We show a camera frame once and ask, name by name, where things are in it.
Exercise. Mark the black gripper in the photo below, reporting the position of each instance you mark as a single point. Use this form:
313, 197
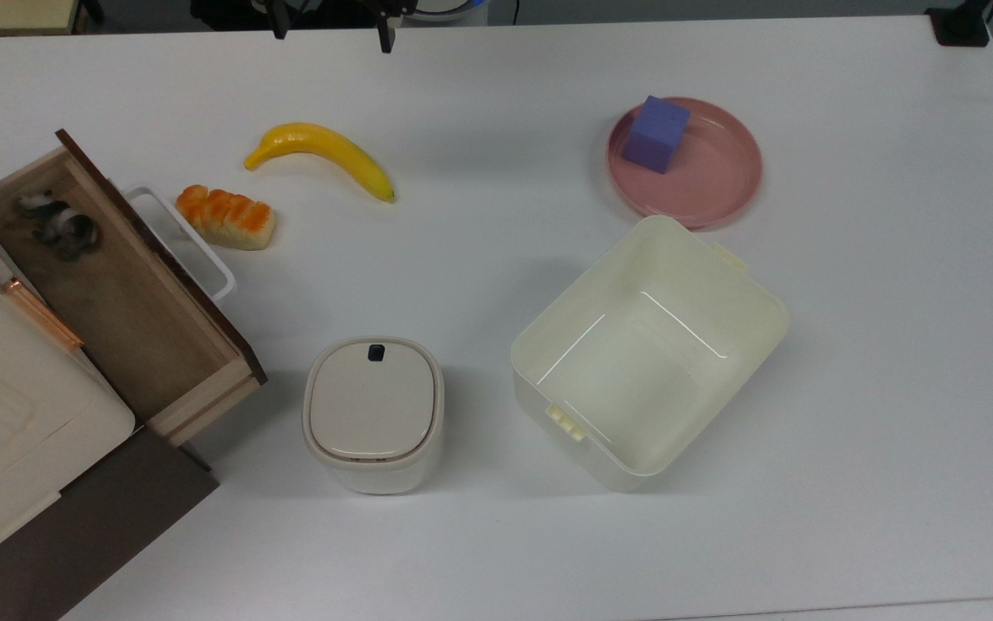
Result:
332, 5

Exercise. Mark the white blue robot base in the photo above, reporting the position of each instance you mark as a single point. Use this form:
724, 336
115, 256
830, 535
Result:
453, 7

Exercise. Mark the yellow banana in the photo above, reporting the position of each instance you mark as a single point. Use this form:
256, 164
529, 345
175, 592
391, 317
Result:
332, 153

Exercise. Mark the orange glazed bread loaf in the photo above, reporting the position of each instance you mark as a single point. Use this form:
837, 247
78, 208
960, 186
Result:
227, 217

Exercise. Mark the tan wooden side table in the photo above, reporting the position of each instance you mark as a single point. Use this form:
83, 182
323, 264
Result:
4, 15

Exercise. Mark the grey toy figure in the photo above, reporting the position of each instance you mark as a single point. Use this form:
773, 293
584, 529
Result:
60, 226

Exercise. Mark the purple cube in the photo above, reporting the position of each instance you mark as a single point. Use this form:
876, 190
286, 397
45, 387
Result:
656, 134

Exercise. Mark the white lidded trash can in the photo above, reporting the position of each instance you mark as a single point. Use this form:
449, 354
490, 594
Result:
373, 412

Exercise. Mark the pink plate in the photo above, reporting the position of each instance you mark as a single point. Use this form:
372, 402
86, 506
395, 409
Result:
712, 185

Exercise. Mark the cream plastic bin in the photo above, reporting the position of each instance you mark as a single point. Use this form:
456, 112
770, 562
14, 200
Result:
647, 362

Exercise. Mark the black clamp mount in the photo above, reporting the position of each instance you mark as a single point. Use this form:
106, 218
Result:
962, 24

